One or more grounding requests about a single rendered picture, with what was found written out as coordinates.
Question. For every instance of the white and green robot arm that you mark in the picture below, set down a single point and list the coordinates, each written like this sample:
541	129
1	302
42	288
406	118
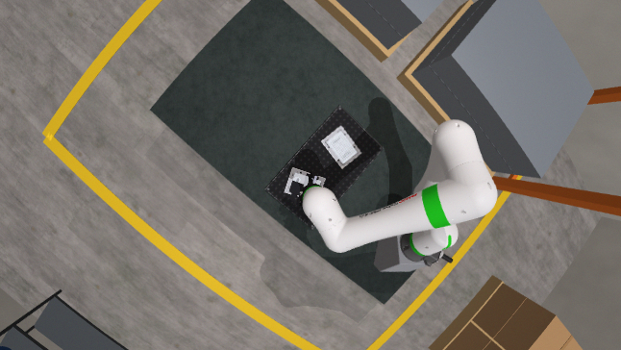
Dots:
467	193

